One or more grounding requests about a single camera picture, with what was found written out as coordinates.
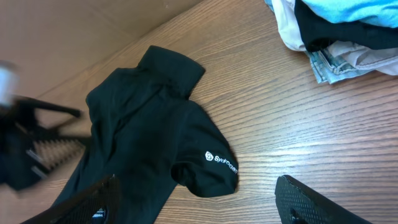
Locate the light blue printed t-shirt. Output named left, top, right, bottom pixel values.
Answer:
left=303, top=0, right=397, bottom=28

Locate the black folded garment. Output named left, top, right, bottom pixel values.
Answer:
left=294, top=1, right=397, bottom=52

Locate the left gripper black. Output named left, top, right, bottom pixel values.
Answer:
left=1, top=98, right=90, bottom=190

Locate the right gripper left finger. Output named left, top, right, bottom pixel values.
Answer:
left=21, top=176, right=120, bottom=224

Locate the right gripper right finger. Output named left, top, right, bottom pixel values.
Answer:
left=275, top=175, right=371, bottom=224

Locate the beige folded garment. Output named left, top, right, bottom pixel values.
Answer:
left=271, top=0, right=397, bottom=75

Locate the black t-shirt with logo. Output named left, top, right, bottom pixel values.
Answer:
left=56, top=46, right=238, bottom=223

